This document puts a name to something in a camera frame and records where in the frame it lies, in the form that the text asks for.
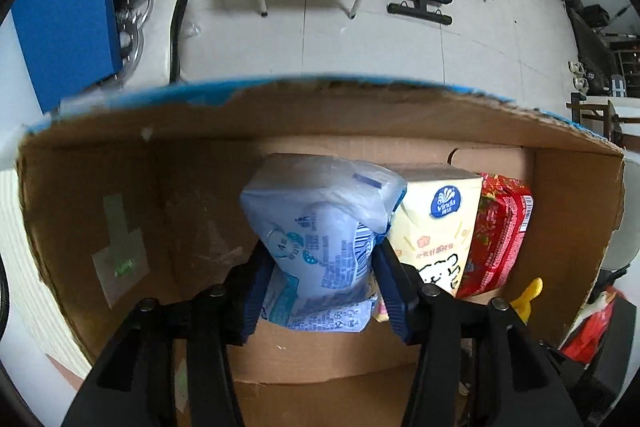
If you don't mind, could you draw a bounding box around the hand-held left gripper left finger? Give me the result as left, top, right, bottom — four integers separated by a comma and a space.
61, 240, 275, 427

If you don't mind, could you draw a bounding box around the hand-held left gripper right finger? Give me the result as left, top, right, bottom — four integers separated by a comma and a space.
371, 241, 585, 427

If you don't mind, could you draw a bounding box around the light blue tissue pack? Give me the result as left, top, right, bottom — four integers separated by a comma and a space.
240, 153, 408, 334

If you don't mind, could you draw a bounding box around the cardboard box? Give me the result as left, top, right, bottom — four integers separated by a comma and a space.
16, 77, 628, 427

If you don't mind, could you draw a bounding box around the cream yellow tissue pack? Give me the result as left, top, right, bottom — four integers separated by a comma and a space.
376, 164, 484, 324

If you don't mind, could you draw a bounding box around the red patterned tissue pack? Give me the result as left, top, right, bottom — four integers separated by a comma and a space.
454, 173, 535, 299

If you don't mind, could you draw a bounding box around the yellow plastic toy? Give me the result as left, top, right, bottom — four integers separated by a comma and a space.
510, 277, 544, 324

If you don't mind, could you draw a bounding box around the red white packet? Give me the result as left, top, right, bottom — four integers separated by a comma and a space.
559, 285, 621, 365

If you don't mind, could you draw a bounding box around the chrome metal rack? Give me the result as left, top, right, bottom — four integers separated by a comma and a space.
113, 0, 166, 82

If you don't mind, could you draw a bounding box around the black weight bench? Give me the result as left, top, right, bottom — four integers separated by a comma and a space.
566, 0, 626, 96

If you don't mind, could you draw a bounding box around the blue panel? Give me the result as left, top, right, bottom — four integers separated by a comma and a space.
12, 0, 124, 114

